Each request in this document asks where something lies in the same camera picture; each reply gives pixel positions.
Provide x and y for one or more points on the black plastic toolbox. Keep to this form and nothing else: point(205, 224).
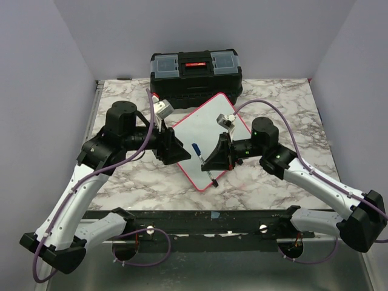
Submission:
point(189, 79)

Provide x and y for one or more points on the blue whiteboard marker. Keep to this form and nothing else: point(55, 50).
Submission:
point(202, 161)

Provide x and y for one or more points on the pink framed whiteboard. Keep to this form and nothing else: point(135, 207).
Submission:
point(200, 127)

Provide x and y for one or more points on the aluminium frame rail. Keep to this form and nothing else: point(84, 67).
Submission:
point(84, 183)

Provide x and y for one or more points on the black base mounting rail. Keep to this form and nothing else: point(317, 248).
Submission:
point(190, 231)

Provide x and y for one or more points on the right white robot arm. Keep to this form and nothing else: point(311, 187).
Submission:
point(358, 218)

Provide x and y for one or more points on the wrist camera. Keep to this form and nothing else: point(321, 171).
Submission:
point(163, 109)
point(227, 122)

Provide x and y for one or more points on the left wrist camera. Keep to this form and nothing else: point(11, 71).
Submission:
point(163, 109)

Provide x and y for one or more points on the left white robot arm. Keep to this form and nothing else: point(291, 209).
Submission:
point(59, 241)

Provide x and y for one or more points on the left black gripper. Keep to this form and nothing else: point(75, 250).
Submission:
point(169, 148)

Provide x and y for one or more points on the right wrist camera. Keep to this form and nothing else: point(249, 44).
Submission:
point(227, 122)

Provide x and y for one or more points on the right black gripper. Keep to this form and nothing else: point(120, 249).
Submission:
point(223, 157)

